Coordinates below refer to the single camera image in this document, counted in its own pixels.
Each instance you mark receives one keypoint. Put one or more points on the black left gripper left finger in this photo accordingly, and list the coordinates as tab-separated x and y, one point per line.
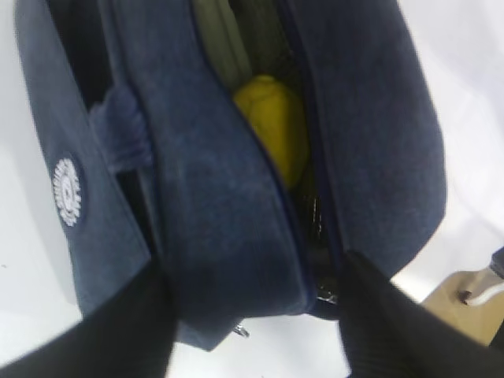
131	335

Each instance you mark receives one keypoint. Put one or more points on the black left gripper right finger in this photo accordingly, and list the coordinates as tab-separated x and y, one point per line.
386	334

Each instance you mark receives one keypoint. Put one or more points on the dark navy lunch bag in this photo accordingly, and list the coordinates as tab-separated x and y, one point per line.
149	158

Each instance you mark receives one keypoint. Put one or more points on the yellow lemon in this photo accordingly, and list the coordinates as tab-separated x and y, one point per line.
276	115

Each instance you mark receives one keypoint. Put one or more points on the glass container with green lid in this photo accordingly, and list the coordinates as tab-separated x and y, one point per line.
241	39

